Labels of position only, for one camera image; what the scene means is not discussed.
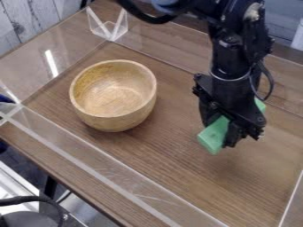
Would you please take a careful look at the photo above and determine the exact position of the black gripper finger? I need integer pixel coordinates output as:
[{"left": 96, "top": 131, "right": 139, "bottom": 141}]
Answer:
[
  {"left": 223, "top": 121, "right": 251, "bottom": 147},
  {"left": 199, "top": 98, "right": 223, "bottom": 127}
]

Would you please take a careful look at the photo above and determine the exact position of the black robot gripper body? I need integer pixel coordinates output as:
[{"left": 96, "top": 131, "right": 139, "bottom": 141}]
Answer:
[{"left": 192, "top": 69, "right": 267, "bottom": 141}]

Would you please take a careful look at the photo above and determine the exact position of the green rectangular block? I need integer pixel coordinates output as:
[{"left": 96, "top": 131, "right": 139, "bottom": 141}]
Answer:
[{"left": 196, "top": 99, "right": 267, "bottom": 155}]

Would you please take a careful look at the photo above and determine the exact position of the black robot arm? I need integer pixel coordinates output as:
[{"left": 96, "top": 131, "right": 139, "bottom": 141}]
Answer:
[{"left": 116, "top": 0, "right": 275, "bottom": 153}]

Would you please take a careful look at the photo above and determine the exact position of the black table leg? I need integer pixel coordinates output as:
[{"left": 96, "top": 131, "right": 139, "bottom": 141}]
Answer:
[{"left": 44, "top": 176, "right": 57, "bottom": 199}]

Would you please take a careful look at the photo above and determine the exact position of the clear acrylic tray wall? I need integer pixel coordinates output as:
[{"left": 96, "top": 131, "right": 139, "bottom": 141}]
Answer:
[{"left": 0, "top": 1, "right": 303, "bottom": 227}]

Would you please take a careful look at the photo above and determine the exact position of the black metal bracket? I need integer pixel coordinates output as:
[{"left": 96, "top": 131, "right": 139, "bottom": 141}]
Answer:
[{"left": 39, "top": 202, "right": 88, "bottom": 227}]

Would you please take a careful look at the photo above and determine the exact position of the black cable loop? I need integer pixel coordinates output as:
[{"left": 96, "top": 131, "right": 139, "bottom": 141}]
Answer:
[{"left": 0, "top": 195, "right": 64, "bottom": 227}]

